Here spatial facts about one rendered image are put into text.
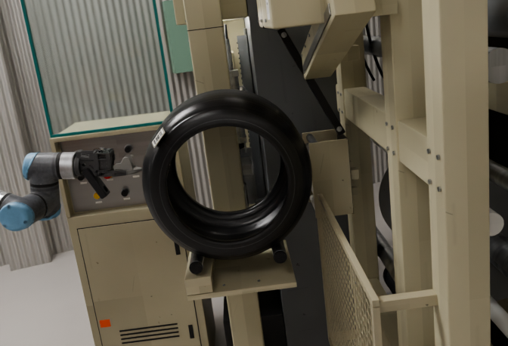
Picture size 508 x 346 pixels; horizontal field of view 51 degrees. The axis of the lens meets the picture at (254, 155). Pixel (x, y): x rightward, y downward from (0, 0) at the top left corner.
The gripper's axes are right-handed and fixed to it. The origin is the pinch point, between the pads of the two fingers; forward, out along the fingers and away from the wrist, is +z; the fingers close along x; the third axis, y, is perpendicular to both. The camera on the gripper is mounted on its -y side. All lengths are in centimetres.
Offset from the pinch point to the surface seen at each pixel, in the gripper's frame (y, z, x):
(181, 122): 18.6, 15.5, -10.3
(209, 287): -37.1, 23.6, -11.6
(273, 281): -37, 45, -9
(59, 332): -132, -72, 114
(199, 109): 22.4, 21.2, -9.4
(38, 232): -111, -120, 222
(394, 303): -16, 69, -60
